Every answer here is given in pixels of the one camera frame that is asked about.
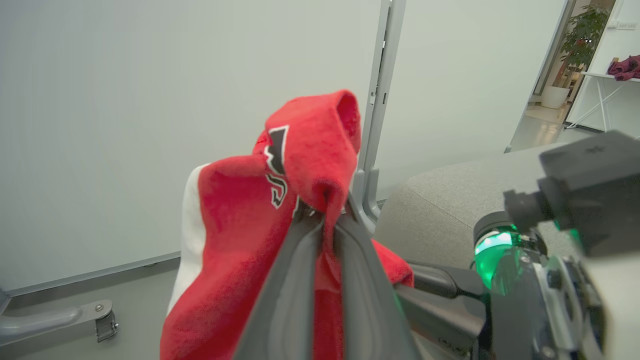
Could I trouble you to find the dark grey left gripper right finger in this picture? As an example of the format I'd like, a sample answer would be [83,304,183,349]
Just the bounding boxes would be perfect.
[333,192,422,360]

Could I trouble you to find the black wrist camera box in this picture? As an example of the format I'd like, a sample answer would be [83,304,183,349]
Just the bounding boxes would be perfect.
[503,130,640,257]

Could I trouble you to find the grey fabric sofa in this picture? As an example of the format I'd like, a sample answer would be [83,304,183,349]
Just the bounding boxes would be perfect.
[374,141,581,273]

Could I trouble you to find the maroon cloth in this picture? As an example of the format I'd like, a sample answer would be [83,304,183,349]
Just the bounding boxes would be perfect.
[606,54,640,82]

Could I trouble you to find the white table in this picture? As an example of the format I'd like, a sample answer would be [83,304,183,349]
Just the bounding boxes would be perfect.
[566,71,640,134]

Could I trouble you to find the grey metal partition post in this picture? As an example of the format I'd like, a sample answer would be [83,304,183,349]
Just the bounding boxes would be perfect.
[350,0,407,234]

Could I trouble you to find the metal caster bracket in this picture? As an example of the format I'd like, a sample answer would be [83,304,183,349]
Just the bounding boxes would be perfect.
[94,310,120,344]

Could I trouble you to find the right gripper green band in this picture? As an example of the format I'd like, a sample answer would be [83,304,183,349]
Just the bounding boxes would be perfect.
[394,211,607,360]

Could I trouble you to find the green potted plant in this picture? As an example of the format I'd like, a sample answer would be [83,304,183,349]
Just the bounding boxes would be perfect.
[559,4,612,91]

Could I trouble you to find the white plant pot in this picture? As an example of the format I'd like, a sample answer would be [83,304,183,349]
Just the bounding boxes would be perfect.
[541,85,571,110]

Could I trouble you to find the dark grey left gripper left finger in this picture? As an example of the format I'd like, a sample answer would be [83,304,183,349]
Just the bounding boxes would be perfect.
[234,201,326,360]

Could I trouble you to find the red and white garment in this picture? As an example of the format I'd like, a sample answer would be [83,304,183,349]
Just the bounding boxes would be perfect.
[160,90,415,360]

